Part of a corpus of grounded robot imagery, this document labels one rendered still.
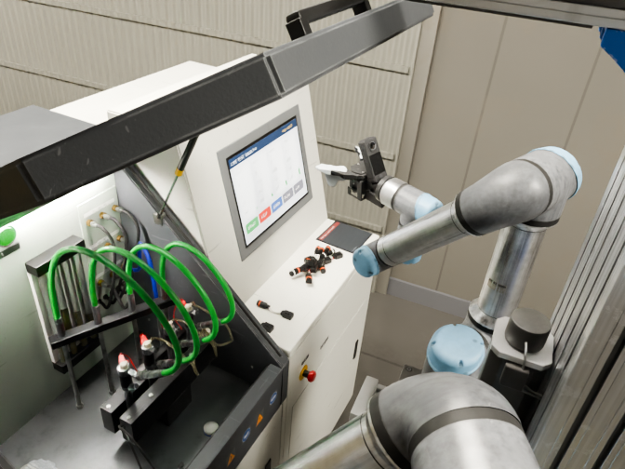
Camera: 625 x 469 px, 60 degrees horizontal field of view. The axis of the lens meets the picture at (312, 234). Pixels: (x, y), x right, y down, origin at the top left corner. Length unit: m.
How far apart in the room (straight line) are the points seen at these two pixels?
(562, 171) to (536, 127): 1.64
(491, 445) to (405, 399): 0.11
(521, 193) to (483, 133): 1.76
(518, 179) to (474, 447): 0.60
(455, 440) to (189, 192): 1.05
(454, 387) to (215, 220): 1.06
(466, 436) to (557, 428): 0.30
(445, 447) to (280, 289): 1.26
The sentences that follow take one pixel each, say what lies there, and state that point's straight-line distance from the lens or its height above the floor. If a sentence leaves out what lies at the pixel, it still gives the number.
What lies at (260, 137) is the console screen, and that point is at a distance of 1.67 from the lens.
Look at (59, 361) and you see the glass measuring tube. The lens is 1.63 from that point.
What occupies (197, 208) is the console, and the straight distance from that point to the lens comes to 1.45.
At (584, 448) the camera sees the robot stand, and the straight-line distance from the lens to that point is 0.84.
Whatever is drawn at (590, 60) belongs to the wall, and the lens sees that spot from 2.66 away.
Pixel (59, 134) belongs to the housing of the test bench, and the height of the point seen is 1.50.
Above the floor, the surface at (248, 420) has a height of 0.92.
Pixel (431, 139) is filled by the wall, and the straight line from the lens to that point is 2.82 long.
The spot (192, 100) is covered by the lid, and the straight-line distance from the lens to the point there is 0.46.
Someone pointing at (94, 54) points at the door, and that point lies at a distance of 3.66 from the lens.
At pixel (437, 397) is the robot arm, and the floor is 1.67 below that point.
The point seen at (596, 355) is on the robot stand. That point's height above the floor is 1.64.
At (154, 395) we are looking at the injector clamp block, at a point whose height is 0.98.
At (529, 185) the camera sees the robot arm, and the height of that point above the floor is 1.66.
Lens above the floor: 2.09
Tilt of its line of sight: 34 degrees down
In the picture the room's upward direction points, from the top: 5 degrees clockwise
